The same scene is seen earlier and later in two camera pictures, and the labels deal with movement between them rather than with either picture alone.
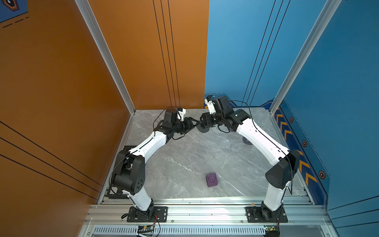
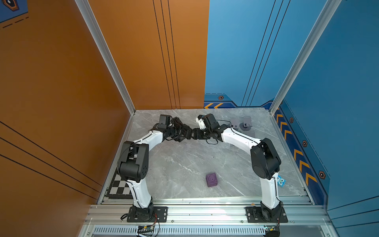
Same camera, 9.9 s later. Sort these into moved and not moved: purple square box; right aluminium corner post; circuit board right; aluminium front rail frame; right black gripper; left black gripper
Moved: right black gripper; left black gripper
Not moved: right aluminium corner post; purple square box; aluminium front rail frame; circuit board right
